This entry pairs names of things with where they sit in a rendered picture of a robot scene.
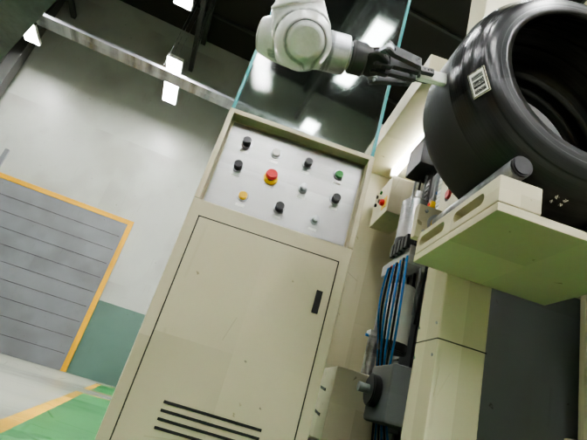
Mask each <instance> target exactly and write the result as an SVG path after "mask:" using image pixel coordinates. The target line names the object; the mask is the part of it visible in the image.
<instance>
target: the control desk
mask: <svg viewBox="0 0 587 440"><path fill-rule="evenodd" d="M374 160H375V157H373V156H370V155H366V154H364V153H361V152H358V151H355V150H353V149H350V148H346V147H344V146H341V145H338V144H335V143H333V142H330V141H326V140H323V139H321V138H318V137H315V136H312V135H310V134H306V133H303V132H301V131H298V130H295V129H292V128H290V127H286V126H283V125H280V124H278V123H275V122H273V121H270V120H266V119H263V118H260V117H258V116H255V115H253V114H250V113H246V112H243V111H240V110H238V109H236V108H233V107H231V108H230V111H229V113H228V115H227V117H226V119H225V122H224V125H223V127H222V130H221V132H220V135H219V136H218V140H217V142H216V145H215V147H214V149H213V151H212V154H211V157H210V159H209V161H208V164H207V166H206V169H205V171H204V174H203V176H202V179H201V181H200V183H199V185H198V188H197V191H196V194H195V197H194V198H193V201H192V203H191V205H190V208H189V211H188V213H187V216H186V217H185V220H184V222H183V226H182V228H181V230H180V232H179V235H178V237H177V239H176V242H175V245H174V247H173V250H172V252H171V254H170V256H169V260H168V262H167V264H166V266H165V269H164V271H163V274H162V276H161V279H160V281H159V284H158V286H157V288H156V290H155V294H154V296H153V298H152V300H151V303H150V305H149V308H148V310H147V313H146V315H145V318H144V320H143V322H142V326H141V328H140V330H139V333H138V334H137V337H136V339H135V343H134V345H133V347H132V349H131V352H130V354H129V357H128V360H127V362H126V364H125V367H124V369H123V371H122V373H121V377H120V379H119V381H118V383H117V386H116V388H115V391H114V394H113V396H112V398H111V401H110V403H109V405H108V407H107V411H106V414H105V415H104V417H103V420H102V422H101V425H100V428H99V430H98V432H97V435H96V437H95V439H94V440H308V436H309V432H310V429H311V424H312V421H313V417H314V411H315V406H316V403H317V399H318V395H319V392H320V387H321V381H322V377H323V373H324V369H325V366H326V362H327V358H328V351H329V348H330V344H331V340H332V336H333V332H334V329H335V322H336V318H337V314H338V311H339V307H340V303H341V299H342V293H343V289H344V285H345V281H346V277H347V274H348V270H349V263H350V259H351V256H352V250H353V249H354V245H355V241H356V234H357V231H358V227H359V223H360V219H361V215H362V212H363V205H364V201H365V197H366V194H367V190H368V186H369V179H370V176H371V171H372V168H373V164H374Z"/></svg>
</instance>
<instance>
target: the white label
mask: <svg viewBox="0 0 587 440"><path fill-rule="evenodd" d="M467 77H468V80H469V84H470V87H471V91H472V94H473V99H474V100H475V99H477V98H478V97H480V96H481V95H482V94H484V93H486V92H488V91H489V90H491V87H490V84H489V81H488V77H487V72H486V69H485V66H484V65H483V66H482V67H480V68H479V69H477V70H476V71H474V72H472V73H471V74H469V75H468V76H467Z"/></svg>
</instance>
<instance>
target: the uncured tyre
mask: <svg viewBox="0 0 587 440"><path fill-rule="evenodd" d="M483 65H484V66H485V69H486V72H487V77H488V81H489V84H490V87H491V90H489V91H488V92H486V93H484V94H482V95H481V96H480V97H478V98H477V99H475V100H474V99H473V94H472V91H471V87H470V84H469V80H468V77H467V76H468V75H469V74H471V73H472V72H474V71H476V70H477V69H479V68H480V67H482V66H483ZM440 72H443V73H446V85H445V86H444V87H442V86H435V85H431V87H430V89H429V92H428V94H427V97H426V101H425V107H424V112H423V132H424V138H425V145H426V148H427V151H428V154H429V156H430V158H431V160H432V163H433V165H434V167H435V169H436V170H437V172H438V174H439V176H440V177H441V179H442V180H443V182H444V183H445V185H446V186H447V188H448V189H449V190H450V191H451V192H452V193H453V194H454V195H455V196H456V197H457V198H458V199H460V198H461V197H462V196H464V195H465V194H466V193H468V192H469V191H470V190H472V189H473V188H475V187H476V186H477V185H478V184H480V183H481V182H483V181H484V180H485V179H487V178H488V177H489V176H490V175H492V174H493V173H494V172H495V171H497V170H498V169H499V168H501V167H502V166H504V165H505V164H506V163H508V162H509V161H511V160H512V159H514V158H515V157H516V156H524V157H526V158H527V159H529V160H530V162H531V163H532V166H533V172H532V174H531V175H529V176H528V177H527V178H525V179H524V180H522V182H525V183H527V184H530V185H533V186H536V187H537V188H540V189H542V214H541V215H540V217H545V218H548V219H550V220H553V221H555V222H558V223H562V224H565V225H568V226H570V227H572V228H575V229H578V230H582V229H584V228H586V227H587V5H585V4H582V3H577V2H573V1H569V0H525V1H519V2H514V3H509V4H506V5H504V6H501V7H500V8H498V9H496V10H494V11H492V12H491V13H490V14H488V15H487V16H486V17H484V18H483V19H481V20H480V21H479V22H478V23H477V24H476V25H475V26H474V27H473V28H472V29H471V30H470V31H469V32H468V33H467V35H466V36H465V38H464V39H463V40H462V42H461V43H460V44H459V46H458V48H457V49H456V50H455V52H454V53H453V54H452V56H451V57H450V58H449V59H448V61H447V62H446V63H445V65H444V66H443V68H442V69H441V70H440ZM528 103H529V104H530V105H532V106H533V107H535V108H536V109H538V110H539V111H540V112H541V113H543V114H544V115H545V116H546V117H547V118H548V119H549V120H550V122H551V123H552V124H553V125H554V126H555V128H556V130H557V131H558V133H559V134H560V135H561V136H562V138H561V137H560V136H558V135H557V134H555V133H554V132H553V131H552V130H551V129H550V128H548V127H547V126H546V125H545V124H544V123H543V122H542V121H541V120H540V119H539V117H538V116H537V115H536V114H535V112H534V111H533V110H532V109H531V107H530V106H529V104H528ZM555 193H557V194H558V195H560V196H564V197H566V198H569V199H571V200H572V201H571V202H570V203H568V204H567V205H566V206H564V207H563V208H561V207H558V206H555V205H554V204H552V203H548V202H546V200H548V199H549V198H551V197H552V196H553V195H554V194H555Z"/></svg>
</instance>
